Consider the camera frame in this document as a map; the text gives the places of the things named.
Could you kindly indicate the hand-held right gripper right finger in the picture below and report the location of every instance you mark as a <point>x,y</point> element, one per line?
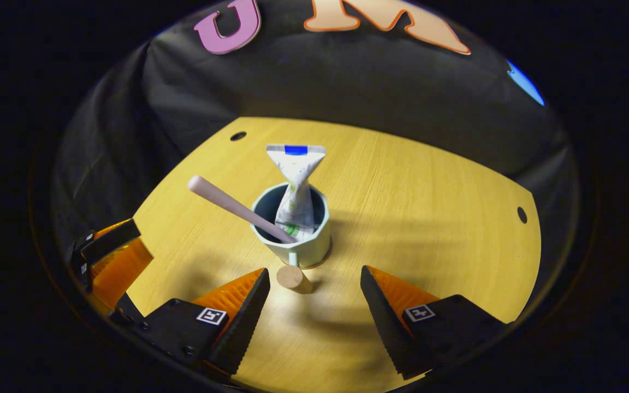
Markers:
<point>383,322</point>

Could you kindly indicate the round cork coaster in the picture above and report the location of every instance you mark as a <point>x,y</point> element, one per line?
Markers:
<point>329,254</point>

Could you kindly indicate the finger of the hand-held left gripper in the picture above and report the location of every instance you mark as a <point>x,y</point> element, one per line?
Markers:
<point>112,240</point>
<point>123,273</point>

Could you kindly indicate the black backdrop cloth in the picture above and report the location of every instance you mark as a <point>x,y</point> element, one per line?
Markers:
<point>347,82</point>

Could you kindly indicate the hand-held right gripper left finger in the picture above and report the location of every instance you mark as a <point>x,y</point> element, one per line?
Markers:
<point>246,322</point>

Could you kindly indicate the wooden desktop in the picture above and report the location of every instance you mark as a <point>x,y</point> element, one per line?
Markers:
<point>429,218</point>

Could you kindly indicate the white toothpaste tube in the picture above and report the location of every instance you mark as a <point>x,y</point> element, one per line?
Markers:
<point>298,174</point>

